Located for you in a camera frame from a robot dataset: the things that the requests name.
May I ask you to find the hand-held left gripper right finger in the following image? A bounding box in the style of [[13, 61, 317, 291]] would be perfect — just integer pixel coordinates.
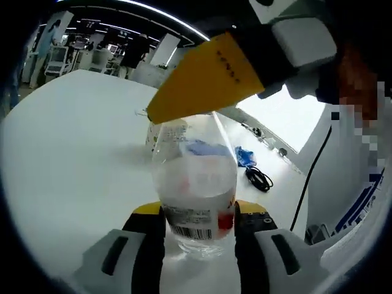
[[234, 199, 323, 294]]

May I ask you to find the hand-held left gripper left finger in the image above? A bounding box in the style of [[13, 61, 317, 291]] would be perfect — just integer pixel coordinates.
[[81, 202, 166, 294]]

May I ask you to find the clear plastic bottle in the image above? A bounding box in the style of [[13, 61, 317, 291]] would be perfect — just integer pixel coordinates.
[[146, 112, 239, 262]]

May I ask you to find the white paper cup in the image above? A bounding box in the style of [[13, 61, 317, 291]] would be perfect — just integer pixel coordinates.
[[146, 118, 163, 154]]

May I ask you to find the large window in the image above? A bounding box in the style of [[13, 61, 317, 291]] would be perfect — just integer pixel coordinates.
[[236, 85, 326, 154]]

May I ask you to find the white cabinet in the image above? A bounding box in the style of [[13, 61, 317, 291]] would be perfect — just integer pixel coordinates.
[[134, 65, 173, 90]]

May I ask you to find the person in white coat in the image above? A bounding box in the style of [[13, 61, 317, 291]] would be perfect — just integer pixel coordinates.
[[300, 91, 392, 278]]

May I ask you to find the ceiling light strip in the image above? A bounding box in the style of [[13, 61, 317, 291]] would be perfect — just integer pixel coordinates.
[[56, 0, 213, 41]]

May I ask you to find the white office chair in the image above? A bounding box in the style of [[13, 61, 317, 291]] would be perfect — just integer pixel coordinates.
[[43, 45, 70, 77]]

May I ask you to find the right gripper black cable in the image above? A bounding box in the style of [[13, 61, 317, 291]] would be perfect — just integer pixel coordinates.
[[288, 124, 334, 233]]

